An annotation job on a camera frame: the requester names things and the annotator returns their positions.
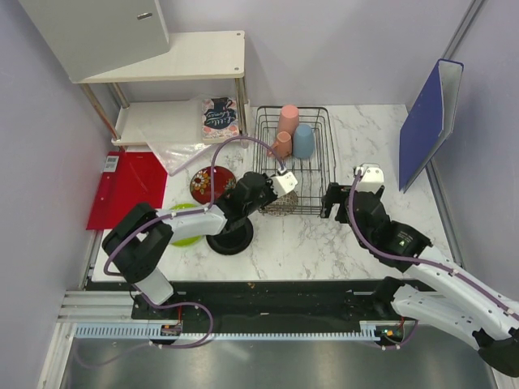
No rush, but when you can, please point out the book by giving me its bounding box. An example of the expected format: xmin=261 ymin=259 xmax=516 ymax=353
xmin=202 ymin=97 xmax=239 ymax=144

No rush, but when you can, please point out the blue cup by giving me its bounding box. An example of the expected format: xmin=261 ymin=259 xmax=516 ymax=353
xmin=293 ymin=123 xmax=315 ymax=159

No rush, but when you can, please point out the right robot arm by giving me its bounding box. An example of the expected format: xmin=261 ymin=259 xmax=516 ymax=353
xmin=321 ymin=182 xmax=518 ymax=378

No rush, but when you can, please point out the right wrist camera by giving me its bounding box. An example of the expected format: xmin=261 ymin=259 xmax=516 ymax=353
xmin=354 ymin=163 xmax=384 ymax=194

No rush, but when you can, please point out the tall pink cup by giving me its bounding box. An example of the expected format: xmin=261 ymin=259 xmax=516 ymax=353
xmin=277 ymin=105 xmax=299 ymax=135

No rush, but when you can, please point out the grey cabinet door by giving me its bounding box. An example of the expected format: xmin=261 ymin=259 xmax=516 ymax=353
xmin=20 ymin=0 xmax=169 ymax=83

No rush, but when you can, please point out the green plate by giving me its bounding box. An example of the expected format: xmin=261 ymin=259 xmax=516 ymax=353
xmin=171 ymin=203 xmax=202 ymax=247

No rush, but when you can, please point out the blue binder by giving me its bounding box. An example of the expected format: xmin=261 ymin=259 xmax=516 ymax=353
xmin=398 ymin=58 xmax=464 ymax=192

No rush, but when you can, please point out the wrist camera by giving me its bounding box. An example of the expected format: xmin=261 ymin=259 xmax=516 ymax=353
xmin=354 ymin=163 xmax=384 ymax=194
xmin=271 ymin=170 xmax=298 ymax=198

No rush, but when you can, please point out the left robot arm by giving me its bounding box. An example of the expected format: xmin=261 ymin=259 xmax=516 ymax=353
xmin=101 ymin=170 xmax=298 ymax=318

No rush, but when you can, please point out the patterned bowl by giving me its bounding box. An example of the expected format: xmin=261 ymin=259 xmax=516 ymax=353
xmin=263 ymin=191 xmax=298 ymax=216

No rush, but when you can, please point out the red floral plate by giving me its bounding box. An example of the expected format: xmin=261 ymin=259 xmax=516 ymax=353
xmin=190 ymin=166 xmax=237 ymax=204

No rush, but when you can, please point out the black plate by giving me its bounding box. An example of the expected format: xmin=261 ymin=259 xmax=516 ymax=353
xmin=206 ymin=218 xmax=254 ymax=255

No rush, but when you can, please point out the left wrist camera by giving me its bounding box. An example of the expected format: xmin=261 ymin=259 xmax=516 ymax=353
xmin=271 ymin=170 xmax=298 ymax=198

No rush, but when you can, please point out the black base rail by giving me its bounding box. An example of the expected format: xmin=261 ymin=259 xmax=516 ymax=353
xmin=131 ymin=277 xmax=406 ymax=332

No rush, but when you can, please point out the pink mug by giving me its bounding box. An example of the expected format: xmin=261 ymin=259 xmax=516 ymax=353
xmin=271 ymin=131 xmax=293 ymax=160

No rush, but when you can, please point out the black wire dish rack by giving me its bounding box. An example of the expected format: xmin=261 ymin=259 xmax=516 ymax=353
xmin=253 ymin=105 xmax=337 ymax=216

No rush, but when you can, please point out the red folder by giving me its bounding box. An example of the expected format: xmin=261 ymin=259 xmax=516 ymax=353
xmin=86 ymin=152 xmax=168 ymax=230

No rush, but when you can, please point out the white cable duct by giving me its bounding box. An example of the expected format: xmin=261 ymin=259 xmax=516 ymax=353
xmin=74 ymin=322 xmax=404 ymax=341

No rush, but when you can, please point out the clear plastic bag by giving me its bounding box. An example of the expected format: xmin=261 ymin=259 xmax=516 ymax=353
xmin=147 ymin=141 xmax=212 ymax=177

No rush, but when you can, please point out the white two-tier shelf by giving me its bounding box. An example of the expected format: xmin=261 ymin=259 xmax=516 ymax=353
xmin=78 ymin=30 xmax=250 ymax=147

